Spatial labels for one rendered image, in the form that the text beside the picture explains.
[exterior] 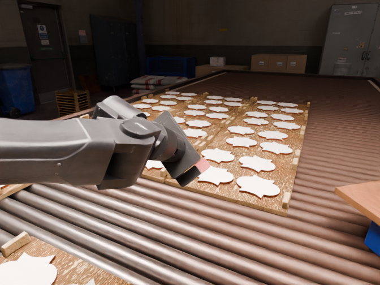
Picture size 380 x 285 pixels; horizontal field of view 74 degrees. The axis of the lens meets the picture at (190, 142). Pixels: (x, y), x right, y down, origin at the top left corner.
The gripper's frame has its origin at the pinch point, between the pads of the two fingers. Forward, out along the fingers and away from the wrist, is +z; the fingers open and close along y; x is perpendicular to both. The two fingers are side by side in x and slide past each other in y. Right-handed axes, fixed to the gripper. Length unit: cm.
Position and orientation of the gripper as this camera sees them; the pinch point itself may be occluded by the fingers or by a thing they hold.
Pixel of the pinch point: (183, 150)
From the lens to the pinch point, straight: 55.4
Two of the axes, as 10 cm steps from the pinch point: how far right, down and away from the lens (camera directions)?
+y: 5.9, 7.7, -2.3
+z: 2.3, 1.1, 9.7
